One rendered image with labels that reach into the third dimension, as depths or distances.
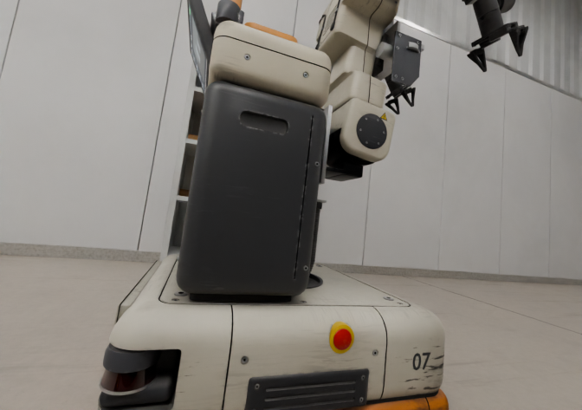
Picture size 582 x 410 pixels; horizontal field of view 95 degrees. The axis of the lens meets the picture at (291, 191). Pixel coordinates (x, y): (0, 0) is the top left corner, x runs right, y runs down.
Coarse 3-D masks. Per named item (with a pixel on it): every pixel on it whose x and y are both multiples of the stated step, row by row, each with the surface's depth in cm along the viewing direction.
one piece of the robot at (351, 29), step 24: (336, 0) 88; (360, 0) 79; (384, 0) 79; (336, 24) 81; (360, 24) 82; (384, 24) 85; (336, 48) 87; (360, 48) 83; (336, 72) 88; (360, 72) 78; (336, 96) 87; (360, 96) 77; (384, 96) 80; (336, 120) 83; (360, 120) 76; (384, 120) 79; (360, 144) 76; (384, 144) 79
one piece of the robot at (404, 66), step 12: (396, 24) 84; (396, 36) 80; (408, 36) 82; (384, 48) 80; (396, 48) 80; (408, 48) 81; (420, 48) 83; (384, 60) 92; (396, 60) 80; (408, 60) 81; (372, 72) 88; (384, 72) 99; (396, 72) 79; (408, 72) 81; (408, 84) 81
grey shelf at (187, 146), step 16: (192, 64) 179; (192, 80) 179; (192, 96) 178; (192, 112) 216; (192, 128) 219; (192, 144) 178; (176, 160) 172; (192, 160) 217; (176, 176) 172; (176, 192) 171; (176, 208) 208; (176, 224) 207; (176, 240) 209; (160, 256) 166
